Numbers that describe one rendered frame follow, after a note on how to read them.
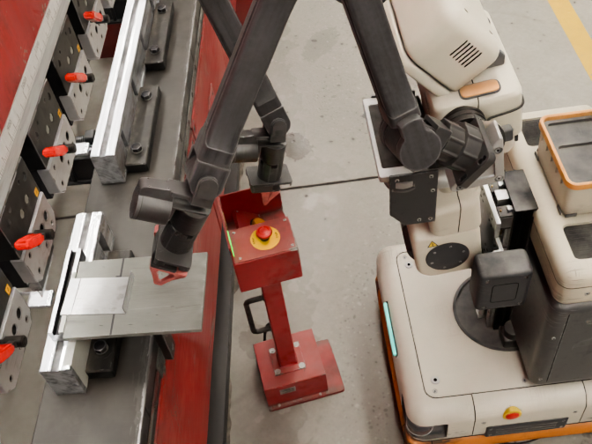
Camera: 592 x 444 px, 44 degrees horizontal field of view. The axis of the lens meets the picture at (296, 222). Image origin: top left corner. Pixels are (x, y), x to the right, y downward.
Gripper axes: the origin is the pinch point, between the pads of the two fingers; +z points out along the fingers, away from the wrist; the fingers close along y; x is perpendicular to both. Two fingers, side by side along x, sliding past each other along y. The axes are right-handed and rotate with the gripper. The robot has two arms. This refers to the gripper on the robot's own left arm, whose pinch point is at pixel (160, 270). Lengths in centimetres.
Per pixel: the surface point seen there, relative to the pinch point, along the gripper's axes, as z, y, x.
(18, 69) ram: -21.4, -16.9, -32.7
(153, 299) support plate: 7.6, 1.6, 1.2
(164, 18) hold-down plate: 20, -107, -3
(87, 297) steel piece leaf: 14.2, -0.1, -10.2
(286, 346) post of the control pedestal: 63, -32, 56
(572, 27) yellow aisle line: 12, -205, 181
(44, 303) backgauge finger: 18.3, 0.7, -17.5
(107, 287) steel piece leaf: 12.3, -2.0, -7.2
